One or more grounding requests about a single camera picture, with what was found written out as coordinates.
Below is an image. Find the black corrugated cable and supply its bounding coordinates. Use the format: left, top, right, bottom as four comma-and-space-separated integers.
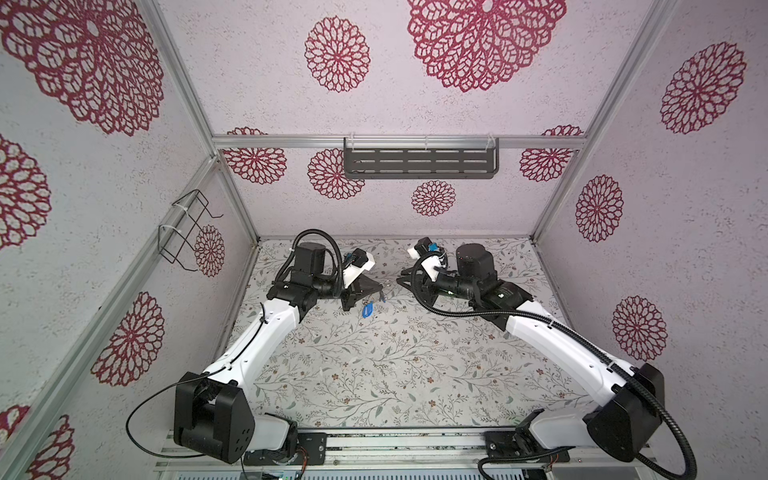
291, 229, 346, 289
410, 254, 698, 480

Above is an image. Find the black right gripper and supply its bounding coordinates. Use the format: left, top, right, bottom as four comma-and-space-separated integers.
397, 264, 479, 307

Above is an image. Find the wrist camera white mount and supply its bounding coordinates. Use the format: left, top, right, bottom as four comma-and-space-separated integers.
342, 248, 375, 289
407, 237, 448, 282

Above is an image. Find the thin black left cable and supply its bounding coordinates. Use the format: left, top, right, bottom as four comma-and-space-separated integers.
124, 311, 268, 460

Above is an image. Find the black corrugated left cable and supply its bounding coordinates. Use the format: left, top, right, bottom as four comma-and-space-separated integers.
291, 229, 346, 289

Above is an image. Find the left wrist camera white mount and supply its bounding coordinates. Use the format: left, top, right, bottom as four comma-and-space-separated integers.
342, 248, 375, 289

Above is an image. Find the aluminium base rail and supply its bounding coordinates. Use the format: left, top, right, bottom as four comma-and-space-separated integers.
155, 427, 577, 480

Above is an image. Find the blue key tag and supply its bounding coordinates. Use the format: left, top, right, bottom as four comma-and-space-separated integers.
362, 302, 374, 318

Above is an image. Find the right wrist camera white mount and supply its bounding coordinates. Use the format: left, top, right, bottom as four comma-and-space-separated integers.
407, 237, 448, 282

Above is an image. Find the dark grey wall shelf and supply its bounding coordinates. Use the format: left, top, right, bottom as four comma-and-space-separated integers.
342, 137, 500, 180

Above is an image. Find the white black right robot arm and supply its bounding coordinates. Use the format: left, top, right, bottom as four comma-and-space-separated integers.
397, 237, 664, 462

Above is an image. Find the black wire wall rack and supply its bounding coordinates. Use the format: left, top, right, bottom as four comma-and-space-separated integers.
156, 189, 223, 273

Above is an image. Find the black corrugated right cable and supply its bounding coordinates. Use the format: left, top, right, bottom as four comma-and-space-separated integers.
410, 254, 698, 480

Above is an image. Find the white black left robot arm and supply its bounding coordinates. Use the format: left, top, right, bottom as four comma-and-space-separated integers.
173, 242, 382, 464

